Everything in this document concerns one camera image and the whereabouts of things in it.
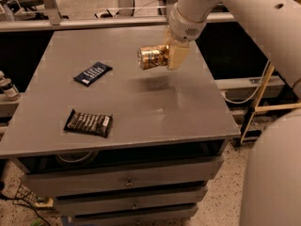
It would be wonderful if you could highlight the brown chocolate rxbar wrapper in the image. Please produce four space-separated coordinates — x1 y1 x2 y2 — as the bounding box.
64 109 113 137

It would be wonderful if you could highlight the middle grey drawer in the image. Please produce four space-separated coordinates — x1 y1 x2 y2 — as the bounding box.
55 186 207 216

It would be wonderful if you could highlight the blue snack bar wrapper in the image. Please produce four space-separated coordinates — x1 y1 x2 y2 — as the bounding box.
73 62 113 87

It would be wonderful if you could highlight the grey drawer cabinet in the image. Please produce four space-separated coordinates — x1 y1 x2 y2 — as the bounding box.
0 24 242 226

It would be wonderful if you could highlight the black floor cable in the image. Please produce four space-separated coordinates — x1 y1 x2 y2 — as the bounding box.
0 182 53 226

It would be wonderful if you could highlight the small bottle at left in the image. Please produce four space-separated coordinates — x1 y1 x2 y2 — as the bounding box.
0 71 20 101

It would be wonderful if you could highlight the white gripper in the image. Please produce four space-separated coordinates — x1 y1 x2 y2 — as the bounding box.
163 5 206 71

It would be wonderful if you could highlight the top grey drawer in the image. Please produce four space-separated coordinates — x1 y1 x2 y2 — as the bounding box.
22 156 224 197

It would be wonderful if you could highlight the grey drawer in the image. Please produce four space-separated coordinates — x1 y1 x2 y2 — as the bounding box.
72 203 198 226
22 156 224 197
55 186 207 216

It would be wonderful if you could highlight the bottom grey drawer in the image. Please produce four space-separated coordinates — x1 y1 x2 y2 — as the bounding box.
72 203 198 226

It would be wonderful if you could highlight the yellow wooden easel frame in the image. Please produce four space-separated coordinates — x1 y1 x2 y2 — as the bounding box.
238 62 301 145

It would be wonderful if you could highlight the white cable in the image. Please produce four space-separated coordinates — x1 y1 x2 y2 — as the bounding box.
223 59 271 105

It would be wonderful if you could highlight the grey metal rail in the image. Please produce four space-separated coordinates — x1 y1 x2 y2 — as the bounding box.
0 10 236 33

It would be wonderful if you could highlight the orange soda can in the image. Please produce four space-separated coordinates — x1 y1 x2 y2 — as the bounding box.
137 45 169 70

